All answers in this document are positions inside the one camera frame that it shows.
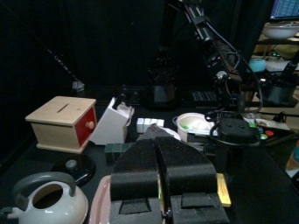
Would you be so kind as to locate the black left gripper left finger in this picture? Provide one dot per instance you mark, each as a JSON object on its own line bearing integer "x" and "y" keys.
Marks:
{"x": 133, "y": 175}

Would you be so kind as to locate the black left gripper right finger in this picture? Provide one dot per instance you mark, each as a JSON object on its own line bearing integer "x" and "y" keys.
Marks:
{"x": 187, "y": 172}

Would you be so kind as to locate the black spare robot arm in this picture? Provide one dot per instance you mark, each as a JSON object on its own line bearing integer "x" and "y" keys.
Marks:
{"x": 280, "y": 87}

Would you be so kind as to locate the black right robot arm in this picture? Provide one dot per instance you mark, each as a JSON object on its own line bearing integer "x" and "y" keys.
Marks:
{"x": 218, "y": 67}

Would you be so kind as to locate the dark green nori block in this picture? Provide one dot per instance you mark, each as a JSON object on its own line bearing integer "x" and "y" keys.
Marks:
{"x": 116, "y": 151}

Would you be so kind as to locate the yellow egg block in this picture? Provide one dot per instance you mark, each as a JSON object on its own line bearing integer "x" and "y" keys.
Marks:
{"x": 223, "y": 191}

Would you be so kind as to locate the white toy knife block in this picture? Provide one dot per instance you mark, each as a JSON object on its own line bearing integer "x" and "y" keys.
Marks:
{"x": 111, "y": 127}

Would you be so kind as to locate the green toy piece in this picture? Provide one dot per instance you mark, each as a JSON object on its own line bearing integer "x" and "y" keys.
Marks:
{"x": 263, "y": 136}

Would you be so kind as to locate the red toy piece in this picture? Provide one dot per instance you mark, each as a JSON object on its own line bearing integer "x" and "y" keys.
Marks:
{"x": 268, "y": 133}

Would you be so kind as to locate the pan with toy food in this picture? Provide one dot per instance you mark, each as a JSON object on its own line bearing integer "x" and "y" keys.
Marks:
{"x": 274, "y": 125}

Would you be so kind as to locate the white pot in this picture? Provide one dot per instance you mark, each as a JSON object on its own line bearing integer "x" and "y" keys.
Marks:
{"x": 192, "y": 125}

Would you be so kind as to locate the pink tray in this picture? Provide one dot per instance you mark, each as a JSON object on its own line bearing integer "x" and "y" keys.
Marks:
{"x": 101, "y": 201}

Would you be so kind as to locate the black round lid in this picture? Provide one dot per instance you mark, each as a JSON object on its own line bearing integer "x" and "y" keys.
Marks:
{"x": 77, "y": 170}

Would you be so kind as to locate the grey white toy piece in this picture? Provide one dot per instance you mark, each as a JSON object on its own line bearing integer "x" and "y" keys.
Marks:
{"x": 163, "y": 131}

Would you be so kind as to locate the teal cup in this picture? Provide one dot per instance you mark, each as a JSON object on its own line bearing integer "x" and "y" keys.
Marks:
{"x": 256, "y": 65}

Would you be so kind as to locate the wooden box with red drawer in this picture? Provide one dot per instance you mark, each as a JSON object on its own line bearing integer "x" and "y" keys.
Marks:
{"x": 57, "y": 125}

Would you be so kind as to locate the white bowl on shelf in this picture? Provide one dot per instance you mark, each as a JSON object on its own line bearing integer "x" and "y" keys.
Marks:
{"x": 280, "y": 30}

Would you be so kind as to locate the computer monitor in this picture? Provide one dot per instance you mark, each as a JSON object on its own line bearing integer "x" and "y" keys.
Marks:
{"x": 286, "y": 8}

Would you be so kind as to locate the grey frame corner bracket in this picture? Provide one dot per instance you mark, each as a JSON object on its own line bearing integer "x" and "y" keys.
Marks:
{"x": 77, "y": 86}

